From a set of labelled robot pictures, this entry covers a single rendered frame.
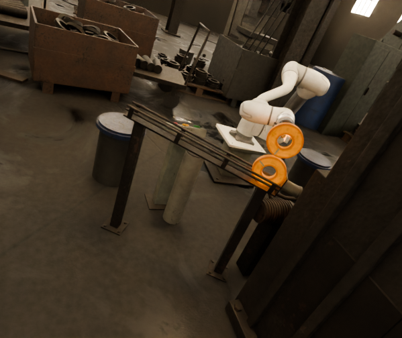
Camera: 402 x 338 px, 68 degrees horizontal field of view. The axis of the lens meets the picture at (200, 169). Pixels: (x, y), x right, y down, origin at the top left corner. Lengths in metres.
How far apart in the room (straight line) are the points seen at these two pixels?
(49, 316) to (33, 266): 0.27
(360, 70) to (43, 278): 4.71
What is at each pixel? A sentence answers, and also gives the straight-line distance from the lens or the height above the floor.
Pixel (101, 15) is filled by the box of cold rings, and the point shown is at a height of 0.58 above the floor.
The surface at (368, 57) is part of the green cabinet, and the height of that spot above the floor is 1.27.
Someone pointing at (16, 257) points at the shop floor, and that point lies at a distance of 1.69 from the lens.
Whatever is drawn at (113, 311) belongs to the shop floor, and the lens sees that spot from 1.53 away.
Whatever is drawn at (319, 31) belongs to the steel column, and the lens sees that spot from 11.73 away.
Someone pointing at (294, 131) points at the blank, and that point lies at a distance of 1.34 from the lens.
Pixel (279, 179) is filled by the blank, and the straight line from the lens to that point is 1.43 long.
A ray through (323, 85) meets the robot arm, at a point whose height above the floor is 1.04.
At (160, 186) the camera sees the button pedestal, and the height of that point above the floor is 0.17.
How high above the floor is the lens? 1.29
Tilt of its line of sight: 29 degrees down
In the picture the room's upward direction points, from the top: 21 degrees clockwise
